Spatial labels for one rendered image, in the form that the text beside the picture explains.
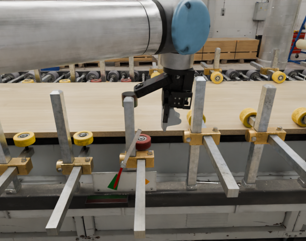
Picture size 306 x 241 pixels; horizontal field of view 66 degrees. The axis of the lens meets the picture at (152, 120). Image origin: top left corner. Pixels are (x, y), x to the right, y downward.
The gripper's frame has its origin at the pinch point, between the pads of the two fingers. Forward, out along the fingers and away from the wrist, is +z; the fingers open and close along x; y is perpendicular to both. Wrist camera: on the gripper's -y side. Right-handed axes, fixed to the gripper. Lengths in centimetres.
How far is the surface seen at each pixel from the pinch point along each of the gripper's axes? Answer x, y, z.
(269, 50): 335, 208, 44
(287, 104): 56, 77, 15
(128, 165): 7.8, -11.1, 22.8
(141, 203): -15.0, -5.9, 17.9
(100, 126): 29.8, -25.3, 19.0
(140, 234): -24.7, -5.9, 18.3
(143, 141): 14.5, -5.5, 15.8
